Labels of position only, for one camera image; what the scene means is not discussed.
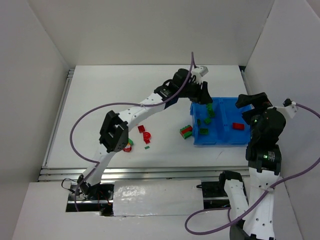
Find red square lego brick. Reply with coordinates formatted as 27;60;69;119
137;125;146;133

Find silver tape cover plate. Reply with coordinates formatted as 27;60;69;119
112;179;204;217

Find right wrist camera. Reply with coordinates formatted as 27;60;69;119
275;98;298;121

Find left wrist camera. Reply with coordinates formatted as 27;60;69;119
191;65;209;85

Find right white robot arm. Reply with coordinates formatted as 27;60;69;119
219;92;286;240

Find blue plastic divided bin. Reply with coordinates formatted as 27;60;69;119
190;97;252;146

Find green small lego brick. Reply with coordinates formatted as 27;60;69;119
128;138;134;146

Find red flower lego piece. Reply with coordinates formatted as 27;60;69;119
123;146;132;153

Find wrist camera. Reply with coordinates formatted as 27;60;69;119
275;98;298;121
191;65;209;85

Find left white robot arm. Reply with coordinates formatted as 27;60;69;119
77;66;213;199

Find green lego bricks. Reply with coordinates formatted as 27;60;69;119
206;103;215;118

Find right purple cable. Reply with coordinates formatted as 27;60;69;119
184;102;320;236

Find red arch lego piece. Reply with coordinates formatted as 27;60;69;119
142;131;151;141

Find green red layered lego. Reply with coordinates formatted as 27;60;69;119
179;125;193;140

